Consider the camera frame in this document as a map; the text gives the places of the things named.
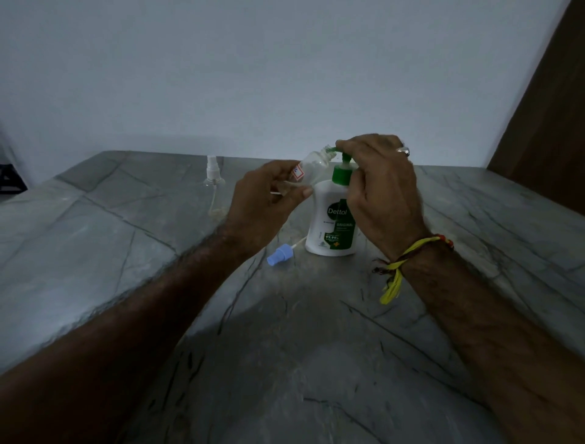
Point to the person's left hand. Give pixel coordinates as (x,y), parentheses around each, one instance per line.
(256,206)

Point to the person's right hand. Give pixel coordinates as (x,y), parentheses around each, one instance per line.
(388,201)

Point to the person's right thumb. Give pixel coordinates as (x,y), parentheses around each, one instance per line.
(355,185)

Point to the person's left thumb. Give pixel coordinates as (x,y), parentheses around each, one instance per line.
(297,194)

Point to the small clear plastic bottle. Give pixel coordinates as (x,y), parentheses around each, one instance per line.
(315,162)

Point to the white soap bottle green pump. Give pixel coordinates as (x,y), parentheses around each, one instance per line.
(331,219)

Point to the person's left forearm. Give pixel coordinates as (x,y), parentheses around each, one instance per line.
(114,347)

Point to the person's right forearm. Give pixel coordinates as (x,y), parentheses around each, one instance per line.
(493,347)

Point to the thin white tube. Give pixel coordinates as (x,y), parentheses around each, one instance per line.
(275,193)

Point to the blue spray pump cap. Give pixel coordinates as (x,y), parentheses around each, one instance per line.
(279,255)

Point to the clear spray bottle white nozzle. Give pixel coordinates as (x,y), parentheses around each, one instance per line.
(213,176)

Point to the brown wooden door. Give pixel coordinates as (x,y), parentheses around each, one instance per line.
(548,114)

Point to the dark stand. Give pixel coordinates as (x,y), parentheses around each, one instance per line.
(10,176)

